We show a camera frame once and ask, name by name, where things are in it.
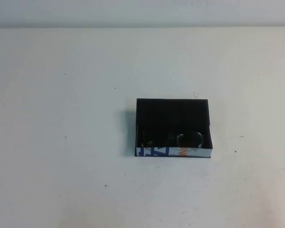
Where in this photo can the dark-lensed glasses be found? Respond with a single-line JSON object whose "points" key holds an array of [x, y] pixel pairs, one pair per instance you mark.
{"points": [[189, 140]]}

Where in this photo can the black glasses case printed front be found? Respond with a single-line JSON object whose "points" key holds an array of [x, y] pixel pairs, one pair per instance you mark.
{"points": [[171, 114]]}

